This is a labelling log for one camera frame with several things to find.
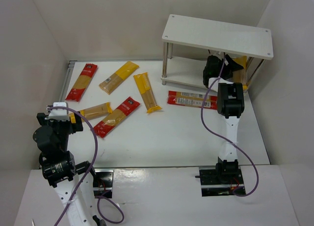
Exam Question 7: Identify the yellow Pastatime bag front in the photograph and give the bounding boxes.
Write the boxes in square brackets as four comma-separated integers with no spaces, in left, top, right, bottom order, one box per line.
[233,56,248,92]

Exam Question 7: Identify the yellow pastatime bag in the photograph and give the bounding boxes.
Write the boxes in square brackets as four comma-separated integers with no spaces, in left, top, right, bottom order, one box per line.
[79,102,113,121]
[233,56,248,92]

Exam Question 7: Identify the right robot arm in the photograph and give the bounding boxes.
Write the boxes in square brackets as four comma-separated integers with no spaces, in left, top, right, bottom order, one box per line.
[203,54,244,176]

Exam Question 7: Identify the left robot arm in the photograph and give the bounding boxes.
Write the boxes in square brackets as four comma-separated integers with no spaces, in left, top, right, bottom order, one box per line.
[33,113,104,226]

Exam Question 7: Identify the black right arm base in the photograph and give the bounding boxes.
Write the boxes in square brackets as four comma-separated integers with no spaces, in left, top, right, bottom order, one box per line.
[195,167,246,197]

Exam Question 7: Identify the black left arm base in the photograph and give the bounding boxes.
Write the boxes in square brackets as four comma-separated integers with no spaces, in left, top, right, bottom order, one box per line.
[93,169,114,199]

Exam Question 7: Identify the white two-tier shelf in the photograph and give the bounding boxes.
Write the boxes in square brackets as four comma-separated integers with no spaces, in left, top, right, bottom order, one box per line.
[161,15,273,88]

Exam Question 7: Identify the red spaghetti bag near shelf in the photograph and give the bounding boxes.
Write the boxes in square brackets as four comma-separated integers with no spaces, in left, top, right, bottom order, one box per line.
[167,91,217,110]

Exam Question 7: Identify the red spaghetti bag far left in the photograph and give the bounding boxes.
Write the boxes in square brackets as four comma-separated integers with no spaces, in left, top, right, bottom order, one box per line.
[65,64,98,102]

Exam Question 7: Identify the red spaghetti bag centre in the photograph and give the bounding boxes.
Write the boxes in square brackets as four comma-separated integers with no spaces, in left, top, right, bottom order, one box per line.
[94,97,141,138]

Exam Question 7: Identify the yellow Pastatime bag left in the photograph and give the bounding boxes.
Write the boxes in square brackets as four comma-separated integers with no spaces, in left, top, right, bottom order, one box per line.
[79,102,113,121]

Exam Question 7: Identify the yellow spaghetti bag with barcode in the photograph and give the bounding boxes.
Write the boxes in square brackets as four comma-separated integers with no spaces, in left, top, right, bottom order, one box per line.
[99,61,139,95]

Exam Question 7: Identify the yellow spaghetti bag centre upright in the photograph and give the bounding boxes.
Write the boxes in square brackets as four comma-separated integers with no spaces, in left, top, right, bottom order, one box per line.
[133,72,162,114]

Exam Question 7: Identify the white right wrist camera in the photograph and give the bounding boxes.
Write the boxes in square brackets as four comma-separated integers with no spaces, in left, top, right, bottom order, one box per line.
[208,50,224,58]

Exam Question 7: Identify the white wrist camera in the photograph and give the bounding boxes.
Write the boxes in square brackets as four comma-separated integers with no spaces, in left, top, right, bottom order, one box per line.
[208,50,224,58]
[47,102,70,121]

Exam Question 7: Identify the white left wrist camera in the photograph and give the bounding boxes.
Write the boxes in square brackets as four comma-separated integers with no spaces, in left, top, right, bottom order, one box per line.
[47,102,70,121]

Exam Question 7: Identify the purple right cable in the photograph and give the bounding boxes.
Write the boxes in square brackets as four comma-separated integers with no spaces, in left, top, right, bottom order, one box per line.
[200,53,260,198]

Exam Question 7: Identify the purple cable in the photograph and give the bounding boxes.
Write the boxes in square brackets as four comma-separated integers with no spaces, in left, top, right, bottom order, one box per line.
[48,107,125,226]
[200,53,260,198]

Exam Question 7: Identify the aluminium table edge rail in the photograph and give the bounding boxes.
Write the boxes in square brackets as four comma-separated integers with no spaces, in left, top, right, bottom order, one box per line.
[57,60,76,102]

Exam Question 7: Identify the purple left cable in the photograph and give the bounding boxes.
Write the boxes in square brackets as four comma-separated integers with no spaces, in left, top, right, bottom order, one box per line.
[48,107,125,226]

